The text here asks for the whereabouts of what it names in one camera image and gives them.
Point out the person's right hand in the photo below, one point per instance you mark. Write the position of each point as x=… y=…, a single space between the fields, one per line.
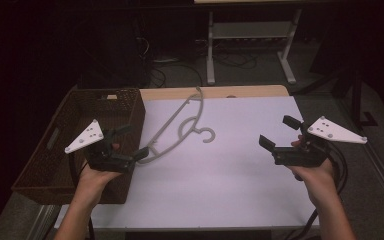
x=318 y=181

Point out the brown woven basket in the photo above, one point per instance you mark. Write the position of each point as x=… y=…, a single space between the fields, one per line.
x=50 y=166

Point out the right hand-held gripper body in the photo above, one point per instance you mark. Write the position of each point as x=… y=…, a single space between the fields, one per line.
x=300 y=157

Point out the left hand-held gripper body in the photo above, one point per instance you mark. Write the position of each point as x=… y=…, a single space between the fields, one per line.
x=111 y=161

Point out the white metal table frame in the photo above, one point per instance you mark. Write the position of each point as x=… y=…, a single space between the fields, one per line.
x=250 y=30

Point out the white table mat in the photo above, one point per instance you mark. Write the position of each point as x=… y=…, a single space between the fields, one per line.
x=213 y=186

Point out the grey plastic clothes hanger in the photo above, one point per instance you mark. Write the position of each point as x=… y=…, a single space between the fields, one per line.
x=171 y=125

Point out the black metal stand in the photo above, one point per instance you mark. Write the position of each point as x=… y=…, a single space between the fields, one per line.
x=356 y=96

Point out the person's left hand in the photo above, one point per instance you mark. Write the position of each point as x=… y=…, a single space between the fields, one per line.
x=93 y=181

